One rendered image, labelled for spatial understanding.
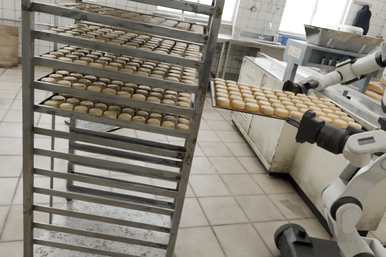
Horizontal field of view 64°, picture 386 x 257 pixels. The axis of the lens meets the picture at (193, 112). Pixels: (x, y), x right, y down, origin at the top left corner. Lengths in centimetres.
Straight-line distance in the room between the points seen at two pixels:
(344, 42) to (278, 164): 111
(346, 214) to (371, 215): 90
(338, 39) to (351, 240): 151
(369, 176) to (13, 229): 183
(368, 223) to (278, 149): 82
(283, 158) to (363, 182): 126
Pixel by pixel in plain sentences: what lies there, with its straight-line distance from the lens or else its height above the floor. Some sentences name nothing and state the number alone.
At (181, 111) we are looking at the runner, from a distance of 113.
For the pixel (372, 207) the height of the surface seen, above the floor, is 28.
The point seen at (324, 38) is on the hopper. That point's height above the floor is 124.
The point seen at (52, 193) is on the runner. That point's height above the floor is 51.
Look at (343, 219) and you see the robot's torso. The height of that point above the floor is 55.
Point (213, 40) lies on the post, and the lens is 104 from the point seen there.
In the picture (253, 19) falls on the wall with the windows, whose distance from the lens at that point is 577.
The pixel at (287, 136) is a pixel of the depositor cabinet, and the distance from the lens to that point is 270.
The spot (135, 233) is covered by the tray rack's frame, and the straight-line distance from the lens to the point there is 179.
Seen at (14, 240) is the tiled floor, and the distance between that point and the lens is 201.
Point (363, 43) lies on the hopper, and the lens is 281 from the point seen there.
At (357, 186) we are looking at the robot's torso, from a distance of 161.
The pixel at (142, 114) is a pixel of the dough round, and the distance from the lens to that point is 127.
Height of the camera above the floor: 135
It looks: 20 degrees down
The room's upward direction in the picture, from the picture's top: 11 degrees clockwise
